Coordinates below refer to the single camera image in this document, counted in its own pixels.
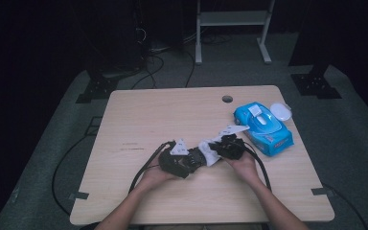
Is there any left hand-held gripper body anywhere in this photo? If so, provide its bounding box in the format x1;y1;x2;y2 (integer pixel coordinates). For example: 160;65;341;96
157;138;190;179

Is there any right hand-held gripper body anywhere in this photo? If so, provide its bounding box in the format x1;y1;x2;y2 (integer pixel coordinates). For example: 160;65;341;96
215;124;251;161

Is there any blue wet wipes pack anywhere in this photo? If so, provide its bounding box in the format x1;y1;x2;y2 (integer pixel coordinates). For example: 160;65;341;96
233;101;295;157

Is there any person's left hand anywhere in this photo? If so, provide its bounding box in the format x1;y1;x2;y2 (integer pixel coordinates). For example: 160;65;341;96
139;158;182;194

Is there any person's right hand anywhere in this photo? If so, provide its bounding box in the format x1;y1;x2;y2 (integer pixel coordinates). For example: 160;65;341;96
224;151;261;189

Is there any white round pack lid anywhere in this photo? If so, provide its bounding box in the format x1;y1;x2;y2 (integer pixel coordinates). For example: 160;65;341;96
269;101;293;122

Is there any grey tape strip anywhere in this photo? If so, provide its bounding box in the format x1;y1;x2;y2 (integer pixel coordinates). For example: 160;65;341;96
310;187;334;196
69;191;90;200

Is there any black stand base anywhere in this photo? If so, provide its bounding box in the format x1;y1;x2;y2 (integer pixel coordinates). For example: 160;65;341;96
290;63;343;100
75;75;120;104

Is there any white metal stand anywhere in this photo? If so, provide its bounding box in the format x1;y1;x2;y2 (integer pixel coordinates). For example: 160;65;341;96
195;0;276;65

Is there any dark equipment cabinet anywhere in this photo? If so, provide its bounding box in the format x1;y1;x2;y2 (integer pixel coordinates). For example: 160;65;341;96
85;0;151;75

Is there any left hand-held gripper black cable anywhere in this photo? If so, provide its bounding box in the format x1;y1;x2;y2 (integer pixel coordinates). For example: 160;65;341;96
128;141;176;195

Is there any hand-held gripper black cable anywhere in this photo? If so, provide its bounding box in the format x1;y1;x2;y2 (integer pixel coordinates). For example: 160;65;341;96
242;142;272;192
128;141;176;195

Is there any right hand-held gripper black cable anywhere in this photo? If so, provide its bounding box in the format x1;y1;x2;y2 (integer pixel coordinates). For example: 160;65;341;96
242;142;272;192

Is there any black floor cable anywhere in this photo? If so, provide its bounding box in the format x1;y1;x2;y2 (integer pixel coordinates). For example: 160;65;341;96
130;52;166;90
51;135;92;217
320;182;368;230
184;50;196;89

